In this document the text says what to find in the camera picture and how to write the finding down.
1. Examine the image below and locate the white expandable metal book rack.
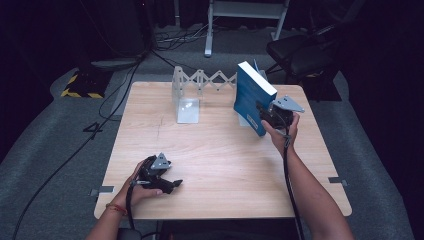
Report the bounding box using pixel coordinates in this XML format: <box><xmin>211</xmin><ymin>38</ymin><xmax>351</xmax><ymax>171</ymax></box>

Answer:
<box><xmin>171</xmin><ymin>65</ymin><xmax>268</xmax><ymax>128</ymax></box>

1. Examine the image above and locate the grey tape strip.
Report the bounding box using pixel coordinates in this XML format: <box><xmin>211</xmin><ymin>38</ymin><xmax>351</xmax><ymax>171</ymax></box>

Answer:
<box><xmin>89</xmin><ymin>185</ymin><xmax>115</xmax><ymax>197</ymax></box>
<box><xmin>327</xmin><ymin>176</ymin><xmax>349</xmax><ymax>187</ymax></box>

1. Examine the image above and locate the long black floor cable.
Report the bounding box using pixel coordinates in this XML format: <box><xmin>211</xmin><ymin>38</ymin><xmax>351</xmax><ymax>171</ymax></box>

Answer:
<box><xmin>11</xmin><ymin>56</ymin><xmax>145</xmax><ymax>240</ymax></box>

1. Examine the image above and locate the orange bracelet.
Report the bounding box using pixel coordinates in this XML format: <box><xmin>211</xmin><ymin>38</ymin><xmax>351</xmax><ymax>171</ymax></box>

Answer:
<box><xmin>105</xmin><ymin>202</ymin><xmax>129</xmax><ymax>216</ymax></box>

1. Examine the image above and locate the person's left hand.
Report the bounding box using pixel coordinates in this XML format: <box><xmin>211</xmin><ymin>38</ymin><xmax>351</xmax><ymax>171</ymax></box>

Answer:
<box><xmin>114</xmin><ymin>159</ymin><xmax>165</xmax><ymax>210</ymax></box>

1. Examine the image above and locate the bundle of floor cables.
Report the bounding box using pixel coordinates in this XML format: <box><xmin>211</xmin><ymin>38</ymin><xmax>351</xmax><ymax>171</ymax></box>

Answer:
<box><xmin>153</xmin><ymin>23</ymin><xmax>216</xmax><ymax>53</ymax></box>

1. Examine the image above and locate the left hand-held gripper black cable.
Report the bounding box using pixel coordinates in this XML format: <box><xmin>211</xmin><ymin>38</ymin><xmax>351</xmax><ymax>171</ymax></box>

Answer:
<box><xmin>124</xmin><ymin>179</ymin><xmax>152</xmax><ymax>232</ymax></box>

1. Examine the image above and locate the hand-held gripper black cable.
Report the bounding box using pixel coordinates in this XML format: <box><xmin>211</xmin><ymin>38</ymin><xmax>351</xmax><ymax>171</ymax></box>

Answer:
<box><xmin>124</xmin><ymin>179</ymin><xmax>152</xmax><ymax>232</ymax></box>
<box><xmin>281</xmin><ymin>125</ymin><xmax>306</xmax><ymax>240</ymax></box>

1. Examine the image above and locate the blue book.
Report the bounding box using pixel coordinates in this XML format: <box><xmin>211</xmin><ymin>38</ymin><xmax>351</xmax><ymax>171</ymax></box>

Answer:
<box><xmin>232</xmin><ymin>60</ymin><xmax>279</xmax><ymax>138</ymax></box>

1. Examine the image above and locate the white metal stand frame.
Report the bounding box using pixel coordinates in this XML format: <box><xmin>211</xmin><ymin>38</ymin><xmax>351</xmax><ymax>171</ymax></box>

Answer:
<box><xmin>203</xmin><ymin>0</ymin><xmax>291</xmax><ymax>58</ymax></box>

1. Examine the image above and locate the black yellow striped floor plate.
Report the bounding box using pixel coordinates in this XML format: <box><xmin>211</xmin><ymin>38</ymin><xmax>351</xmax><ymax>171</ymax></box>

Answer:
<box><xmin>60</xmin><ymin>70</ymin><xmax>112</xmax><ymax>100</ymax></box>

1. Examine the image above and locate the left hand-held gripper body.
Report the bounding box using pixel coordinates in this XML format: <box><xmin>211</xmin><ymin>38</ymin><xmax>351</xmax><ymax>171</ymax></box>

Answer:
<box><xmin>137</xmin><ymin>152</ymin><xmax>173</xmax><ymax>189</ymax></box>

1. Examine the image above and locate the black chair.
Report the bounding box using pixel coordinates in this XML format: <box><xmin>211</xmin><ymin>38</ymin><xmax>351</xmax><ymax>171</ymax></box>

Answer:
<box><xmin>265</xmin><ymin>19</ymin><xmax>355</xmax><ymax>85</ymax></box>

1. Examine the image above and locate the right hand-held gripper black cable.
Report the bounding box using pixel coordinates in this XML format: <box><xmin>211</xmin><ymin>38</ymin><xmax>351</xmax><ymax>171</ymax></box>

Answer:
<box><xmin>281</xmin><ymin>125</ymin><xmax>306</xmax><ymax>240</ymax></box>

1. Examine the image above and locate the person's right hand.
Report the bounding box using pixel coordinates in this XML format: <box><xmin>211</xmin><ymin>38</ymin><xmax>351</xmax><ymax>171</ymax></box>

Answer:
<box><xmin>260</xmin><ymin>112</ymin><xmax>301</xmax><ymax>157</ymax></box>

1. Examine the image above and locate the black tape floor mark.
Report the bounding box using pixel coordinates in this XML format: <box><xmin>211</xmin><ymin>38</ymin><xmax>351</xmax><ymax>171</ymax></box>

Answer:
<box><xmin>82</xmin><ymin>121</ymin><xmax>105</xmax><ymax>141</ymax></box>

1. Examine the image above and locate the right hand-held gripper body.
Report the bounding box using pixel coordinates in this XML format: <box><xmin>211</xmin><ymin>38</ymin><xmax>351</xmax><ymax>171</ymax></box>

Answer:
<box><xmin>260</xmin><ymin>95</ymin><xmax>305</xmax><ymax>131</ymax></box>

